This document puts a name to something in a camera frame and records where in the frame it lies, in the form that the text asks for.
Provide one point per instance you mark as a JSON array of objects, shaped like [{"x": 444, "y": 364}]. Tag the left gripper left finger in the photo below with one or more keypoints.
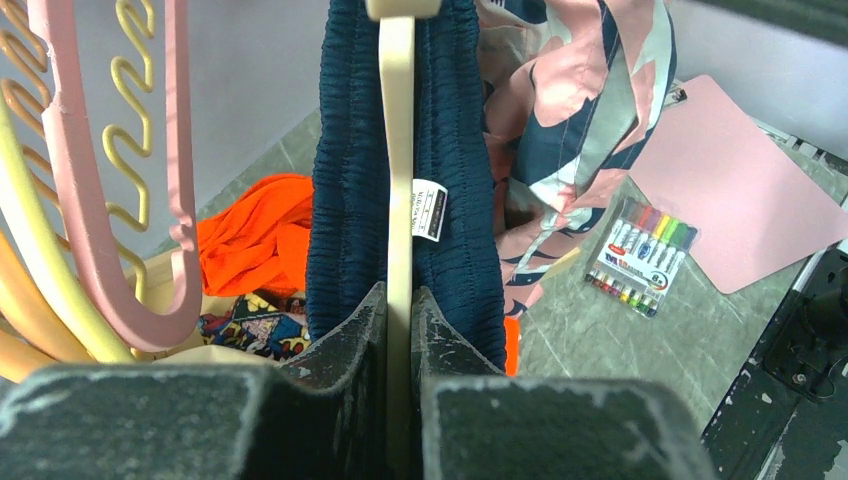
[{"x": 317, "y": 416}]

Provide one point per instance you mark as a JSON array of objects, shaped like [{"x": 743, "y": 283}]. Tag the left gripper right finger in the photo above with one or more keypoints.
[{"x": 475, "y": 422}]

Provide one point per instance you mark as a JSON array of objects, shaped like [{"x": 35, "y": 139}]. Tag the navy blue shorts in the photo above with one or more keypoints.
[{"x": 418, "y": 188}]

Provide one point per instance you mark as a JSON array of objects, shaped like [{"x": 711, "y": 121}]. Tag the colourful patterned shorts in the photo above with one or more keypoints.
[{"x": 257, "y": 323}]

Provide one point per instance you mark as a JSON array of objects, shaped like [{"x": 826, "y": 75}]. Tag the beige shorts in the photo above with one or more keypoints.
[{"x": 216, "y": 354}]

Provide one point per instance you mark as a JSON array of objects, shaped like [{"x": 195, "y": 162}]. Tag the orange hanger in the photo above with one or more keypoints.
[{"x": 32, "y": 335}]

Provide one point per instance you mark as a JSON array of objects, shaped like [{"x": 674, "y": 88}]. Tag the pink shark print shorts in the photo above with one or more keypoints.
[{"x": 573, "y": 90}]

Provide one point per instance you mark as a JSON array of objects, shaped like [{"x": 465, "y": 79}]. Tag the orange garment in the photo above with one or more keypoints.
[{"x": 261, "y": 242}]

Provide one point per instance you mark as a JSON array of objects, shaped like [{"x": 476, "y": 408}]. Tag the wooden clothes rack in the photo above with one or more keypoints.
[{"x": 159, "y": 291}]

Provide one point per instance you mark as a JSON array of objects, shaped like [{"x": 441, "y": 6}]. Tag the marker pen set box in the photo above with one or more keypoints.
[{"x": 640, "y": 257}]

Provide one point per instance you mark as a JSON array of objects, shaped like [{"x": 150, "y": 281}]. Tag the pink clipboard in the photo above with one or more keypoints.
[{"x": 757, "y": 212}]

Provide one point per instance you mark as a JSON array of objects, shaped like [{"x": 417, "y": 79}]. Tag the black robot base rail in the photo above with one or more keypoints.
[{"x": 785, "y": 414}]

